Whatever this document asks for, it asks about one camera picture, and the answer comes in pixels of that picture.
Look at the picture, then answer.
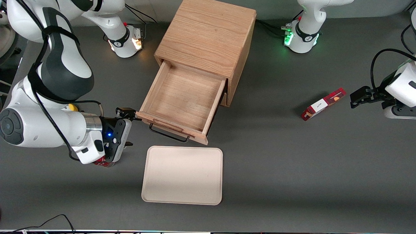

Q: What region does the black metal drawer handle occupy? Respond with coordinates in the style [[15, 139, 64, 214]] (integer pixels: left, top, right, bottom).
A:
[[149, 123, 190, 143]]

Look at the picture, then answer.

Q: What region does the black arm base cable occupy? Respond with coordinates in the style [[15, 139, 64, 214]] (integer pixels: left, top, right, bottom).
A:
[[124, 5, 157, 41], [255, 19, 288, 36]]

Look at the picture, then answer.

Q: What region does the red white snack box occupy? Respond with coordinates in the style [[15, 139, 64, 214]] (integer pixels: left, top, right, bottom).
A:
[[301, 87, 347, 122]]

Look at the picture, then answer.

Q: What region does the red bottle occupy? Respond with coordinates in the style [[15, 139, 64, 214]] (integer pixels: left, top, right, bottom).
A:
[[94, 156, 115, 168]]

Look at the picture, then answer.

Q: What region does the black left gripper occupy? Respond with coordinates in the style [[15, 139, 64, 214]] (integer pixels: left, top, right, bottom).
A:
[[350, 73, 399, 110]]

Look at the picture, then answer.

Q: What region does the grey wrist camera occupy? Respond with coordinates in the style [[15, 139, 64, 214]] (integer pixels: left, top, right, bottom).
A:
[[383, 105, 416, 120], [110, 119, 133, 163]]

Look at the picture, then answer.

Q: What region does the beige round seat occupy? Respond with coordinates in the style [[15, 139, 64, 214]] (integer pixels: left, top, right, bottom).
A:
[[0, 11, 19, 67]]

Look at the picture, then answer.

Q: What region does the beige rectangular tray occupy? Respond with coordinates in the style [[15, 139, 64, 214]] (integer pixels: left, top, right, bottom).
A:
[[141, 146, 224, 206]]

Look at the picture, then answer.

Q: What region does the black looped gripper cable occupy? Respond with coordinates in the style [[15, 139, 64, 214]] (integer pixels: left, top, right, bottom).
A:
[[370, 48, 416, 92]]

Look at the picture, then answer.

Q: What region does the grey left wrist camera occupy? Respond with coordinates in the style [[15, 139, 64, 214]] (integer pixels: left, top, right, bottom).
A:
[[383, 105, 416, 120]]

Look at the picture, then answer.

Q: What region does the oak wooden cabinet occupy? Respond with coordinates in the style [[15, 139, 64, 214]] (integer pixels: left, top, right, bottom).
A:
[[154, 0, 257, 108]]

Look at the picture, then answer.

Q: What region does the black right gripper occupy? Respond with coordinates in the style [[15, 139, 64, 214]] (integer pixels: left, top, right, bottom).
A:
[[99, 107, 142, 162]]

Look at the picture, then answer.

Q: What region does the oak wooden drawer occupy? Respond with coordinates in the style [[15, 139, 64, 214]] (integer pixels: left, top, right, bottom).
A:
[[135, 60, 227, 146]]

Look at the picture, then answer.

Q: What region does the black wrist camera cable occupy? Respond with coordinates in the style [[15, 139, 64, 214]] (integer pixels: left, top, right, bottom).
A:
[[18, 0, 104, 162]]

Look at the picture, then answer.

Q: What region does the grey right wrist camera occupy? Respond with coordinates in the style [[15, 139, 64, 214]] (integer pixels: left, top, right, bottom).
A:
[[110, 119, 133, 163]]

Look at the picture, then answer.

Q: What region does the thin black table cable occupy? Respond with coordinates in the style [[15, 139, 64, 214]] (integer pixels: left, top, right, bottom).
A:
[[0, 214, 77, 234]]

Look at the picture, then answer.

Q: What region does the black curved cable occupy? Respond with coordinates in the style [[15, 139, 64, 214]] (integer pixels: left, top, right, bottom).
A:
[[401, 24, 416, 55]]

